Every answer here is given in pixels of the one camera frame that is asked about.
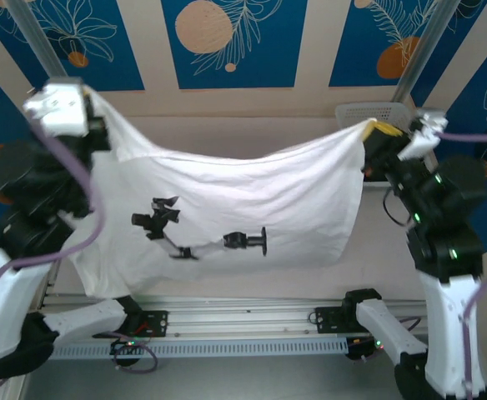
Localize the white plastic basket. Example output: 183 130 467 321
335 102 416 189

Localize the white t-shirt with black print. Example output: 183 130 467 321
66 85 379 302

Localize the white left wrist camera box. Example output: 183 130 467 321
21 77 91 139

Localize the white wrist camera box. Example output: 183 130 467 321
396 107 449 160
21 77 91 139

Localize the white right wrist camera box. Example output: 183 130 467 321
396 107 449 160

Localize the aluminium left corner post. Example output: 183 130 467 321
5 0 68 83

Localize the aluminium corner post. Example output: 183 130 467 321
5 0 68 83
391 0 457 105

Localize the aluminium right corner post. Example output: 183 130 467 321
391 0 457 105

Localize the aluminium left side rail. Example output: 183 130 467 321
38 264 63 309

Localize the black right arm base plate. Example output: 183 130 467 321
314 306 393 334

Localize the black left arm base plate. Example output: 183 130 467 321
134 310 169 338

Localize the aluminium rail frame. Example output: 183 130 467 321
12 293 474 343

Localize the white slotted cable duct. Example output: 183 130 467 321
29 337 349 360

